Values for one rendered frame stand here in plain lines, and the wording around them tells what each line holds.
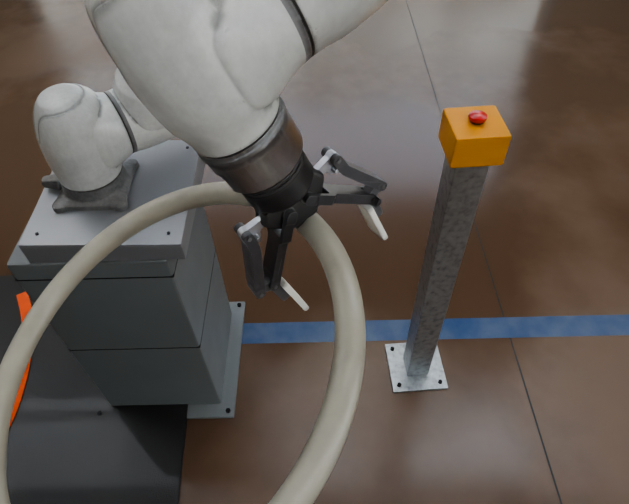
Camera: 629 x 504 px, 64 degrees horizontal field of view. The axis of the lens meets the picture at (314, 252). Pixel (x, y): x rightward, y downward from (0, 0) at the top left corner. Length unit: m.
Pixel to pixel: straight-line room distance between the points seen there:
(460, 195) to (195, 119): 0.93
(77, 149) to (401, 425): 1.33
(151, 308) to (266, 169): 1.03
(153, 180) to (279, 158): 0.96
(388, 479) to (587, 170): 1.92
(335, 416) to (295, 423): 1.42
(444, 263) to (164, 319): 0.79
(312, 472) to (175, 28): 0.35
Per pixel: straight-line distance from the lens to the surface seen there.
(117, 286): 1.40
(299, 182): 0.49
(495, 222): 2.55
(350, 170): 0.56
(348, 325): 0.48
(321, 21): 0.42
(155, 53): 0.38
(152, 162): 1.45
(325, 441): 0.46
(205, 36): 0.38
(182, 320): 1.48
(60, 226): 1.37
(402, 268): 2.26
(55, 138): 1.25
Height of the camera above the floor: 1.72
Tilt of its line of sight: 49 degrees down
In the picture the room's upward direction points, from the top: 2 degrees counter-clockwise
